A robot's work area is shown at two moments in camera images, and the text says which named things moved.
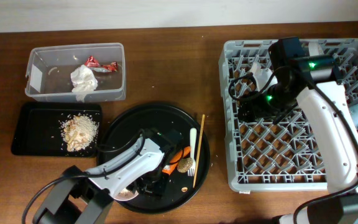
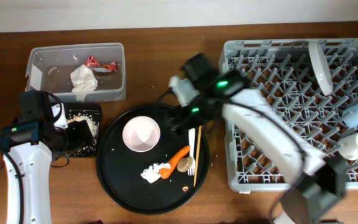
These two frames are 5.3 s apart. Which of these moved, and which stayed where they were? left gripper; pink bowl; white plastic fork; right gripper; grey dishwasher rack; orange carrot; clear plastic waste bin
Moved: right gripper; pink bowl; left gripper
Stayed: white plastic fork; clear plastic waste bin; grey dishwasher rack; orange carrot
